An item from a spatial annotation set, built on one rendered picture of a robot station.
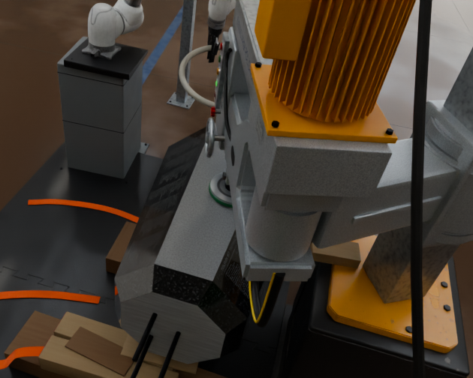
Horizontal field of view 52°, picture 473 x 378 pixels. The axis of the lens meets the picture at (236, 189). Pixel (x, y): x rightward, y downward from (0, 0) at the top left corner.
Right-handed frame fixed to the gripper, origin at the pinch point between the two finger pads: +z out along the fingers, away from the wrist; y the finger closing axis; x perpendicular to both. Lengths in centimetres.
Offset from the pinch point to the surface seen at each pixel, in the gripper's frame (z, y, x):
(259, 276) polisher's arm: -57, 151, -40
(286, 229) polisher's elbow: -75, 147, -35
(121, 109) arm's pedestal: 46, -11, -48
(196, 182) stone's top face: -1, 81, -32
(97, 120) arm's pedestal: 58, -16, -63
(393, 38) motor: -126, 137, -23
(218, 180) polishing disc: -4, 84, -23
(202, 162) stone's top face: 3, 68, -25
